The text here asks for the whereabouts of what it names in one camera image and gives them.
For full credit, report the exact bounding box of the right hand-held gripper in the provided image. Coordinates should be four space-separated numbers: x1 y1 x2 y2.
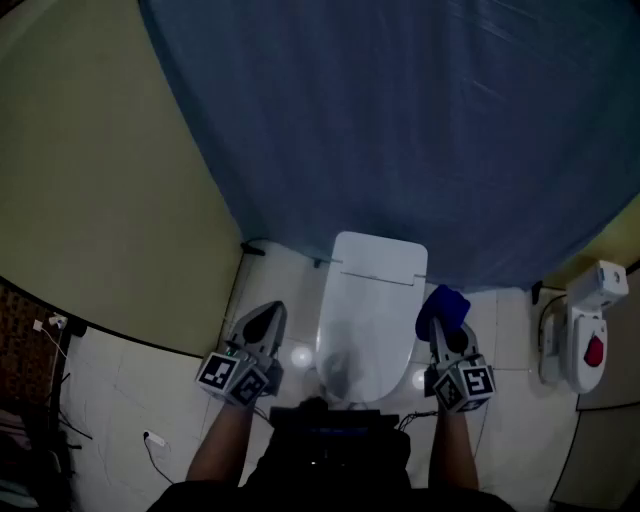
423 319 496 415

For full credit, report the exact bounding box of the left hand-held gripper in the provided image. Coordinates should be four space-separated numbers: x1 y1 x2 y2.
195 301 289 407

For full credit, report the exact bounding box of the blue cleaning cloth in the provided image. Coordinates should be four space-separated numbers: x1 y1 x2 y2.
414 283 472 344

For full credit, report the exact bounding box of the white toilet lid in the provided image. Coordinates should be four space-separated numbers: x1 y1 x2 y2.
314 271 427 404

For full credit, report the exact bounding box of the person's left forearm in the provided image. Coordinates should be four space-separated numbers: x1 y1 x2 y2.
185 399 257 489

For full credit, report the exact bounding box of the person's right forearm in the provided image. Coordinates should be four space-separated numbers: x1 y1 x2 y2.
429 407 481 492

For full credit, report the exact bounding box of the black chest-mounted device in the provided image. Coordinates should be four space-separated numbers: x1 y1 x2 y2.
269 403 401 441

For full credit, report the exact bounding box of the person's black shirt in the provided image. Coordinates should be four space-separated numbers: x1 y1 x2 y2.
147 429 516 512

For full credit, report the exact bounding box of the beige partition panel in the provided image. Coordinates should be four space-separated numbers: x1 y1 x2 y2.
0 0 245 359

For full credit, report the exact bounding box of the black cable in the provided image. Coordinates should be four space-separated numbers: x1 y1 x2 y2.
536 292 569 351

